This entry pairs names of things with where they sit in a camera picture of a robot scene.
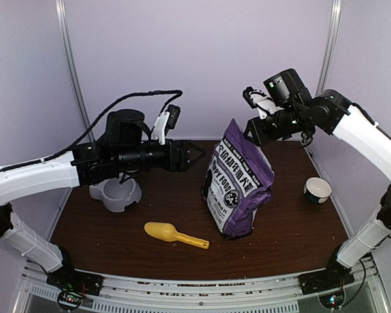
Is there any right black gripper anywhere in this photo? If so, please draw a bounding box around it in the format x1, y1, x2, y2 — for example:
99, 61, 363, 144
245, 104, 308, 145

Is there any purple pet food bag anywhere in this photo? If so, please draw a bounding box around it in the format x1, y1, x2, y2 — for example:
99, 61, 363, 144
201, 119, 274, 240

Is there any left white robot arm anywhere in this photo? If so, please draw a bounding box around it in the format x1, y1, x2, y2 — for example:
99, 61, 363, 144
0, 105, 206, 290

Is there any grey double pet feeder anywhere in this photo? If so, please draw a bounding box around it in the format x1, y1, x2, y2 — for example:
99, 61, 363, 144
89, 177, 142, 213

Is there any yellow plastic scoop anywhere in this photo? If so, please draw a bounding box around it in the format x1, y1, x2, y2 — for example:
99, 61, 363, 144
144, 222, 210, 249

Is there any white and blue bowl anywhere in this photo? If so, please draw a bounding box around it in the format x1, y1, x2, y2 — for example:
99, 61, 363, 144
303, 177, 332, 204

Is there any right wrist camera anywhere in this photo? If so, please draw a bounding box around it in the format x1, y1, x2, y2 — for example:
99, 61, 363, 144
242, 86, 276, 119

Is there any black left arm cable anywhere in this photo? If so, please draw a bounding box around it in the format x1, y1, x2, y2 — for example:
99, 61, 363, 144
42, 89, 184, 164

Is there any right aluminium frame post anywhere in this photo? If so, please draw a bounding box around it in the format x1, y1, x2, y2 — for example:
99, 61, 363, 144
314, 0, 343, 97

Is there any aluminium frame post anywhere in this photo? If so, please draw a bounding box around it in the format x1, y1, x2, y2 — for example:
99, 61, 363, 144
55, 0, 91, 130
314, 0, 343, 97

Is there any front aluminium rail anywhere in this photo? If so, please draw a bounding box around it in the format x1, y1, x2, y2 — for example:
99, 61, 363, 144
21, 257, 384, 313

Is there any left aluminium frame post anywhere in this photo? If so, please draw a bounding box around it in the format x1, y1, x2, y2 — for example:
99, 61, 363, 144
55, 0, 91, 130

